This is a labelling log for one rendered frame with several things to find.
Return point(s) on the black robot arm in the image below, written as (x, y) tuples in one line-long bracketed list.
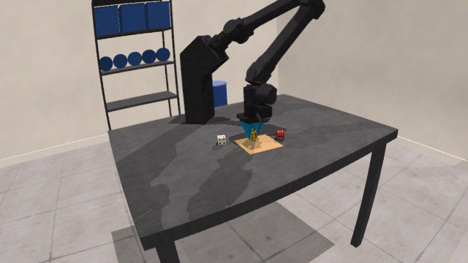
[(239, 30)]

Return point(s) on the peach flat mat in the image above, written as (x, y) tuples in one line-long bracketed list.
[(261, 144)]

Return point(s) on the yellow die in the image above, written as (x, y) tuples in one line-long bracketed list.
[(253, 135)]

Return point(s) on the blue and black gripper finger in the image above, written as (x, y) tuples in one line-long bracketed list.
[(247, 127), (258, 128)]

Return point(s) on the red die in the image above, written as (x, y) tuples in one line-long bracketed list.
[(280, 135)]

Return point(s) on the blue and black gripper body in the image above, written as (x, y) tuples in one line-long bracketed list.
[(245, 119)]

